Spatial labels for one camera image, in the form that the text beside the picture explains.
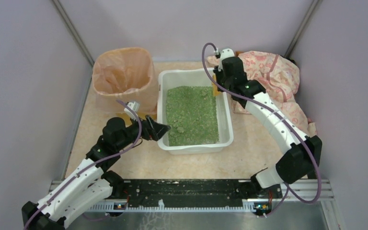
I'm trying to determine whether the yellow plastic litter scoop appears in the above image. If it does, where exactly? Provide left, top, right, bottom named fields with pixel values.
left=212, top=74, right=221, bottom=97

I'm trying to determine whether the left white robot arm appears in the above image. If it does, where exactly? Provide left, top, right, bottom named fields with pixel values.
left=22, top=115, right=171, bottom=230

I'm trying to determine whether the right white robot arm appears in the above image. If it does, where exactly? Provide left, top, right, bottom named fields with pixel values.
left=213, top=57, right=322, bottom=192

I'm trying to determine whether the green cat litter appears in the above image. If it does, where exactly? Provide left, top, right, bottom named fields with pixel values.
left=165, top=86, right=219, bottom=147

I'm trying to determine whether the white plastic litter box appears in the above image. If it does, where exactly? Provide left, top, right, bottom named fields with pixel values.
left=157, top=69, right=234, bottom=155

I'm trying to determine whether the cream pink cartoon cloth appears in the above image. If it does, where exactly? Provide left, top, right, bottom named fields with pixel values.
left=207, top=50, right=320, bottom=142

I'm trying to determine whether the yellow bin with pink bag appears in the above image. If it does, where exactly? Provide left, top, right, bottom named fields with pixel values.
left=92, top=47, right=159, bottom=115

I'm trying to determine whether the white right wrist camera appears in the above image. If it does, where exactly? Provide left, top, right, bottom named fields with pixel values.
left=215, top=48, right=236, bottom=65

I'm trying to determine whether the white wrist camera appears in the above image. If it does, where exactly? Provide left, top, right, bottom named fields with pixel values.
left=124, top=101, right=140, bottom=121
left=215, top=48, right=236, bottom=65

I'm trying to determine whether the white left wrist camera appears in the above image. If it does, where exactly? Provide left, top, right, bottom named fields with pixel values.
left=124, top=101, right=140, bottom=121

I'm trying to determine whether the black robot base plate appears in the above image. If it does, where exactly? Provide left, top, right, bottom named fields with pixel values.
left=110, top=179, right=283, bottom=208

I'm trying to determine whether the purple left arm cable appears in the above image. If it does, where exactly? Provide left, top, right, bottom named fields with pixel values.
left=23, top=100, right=143, bottom=230

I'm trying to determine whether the aluminium frame rail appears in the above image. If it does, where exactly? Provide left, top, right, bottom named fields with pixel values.
left=49, top=179, right=334, bottom=214

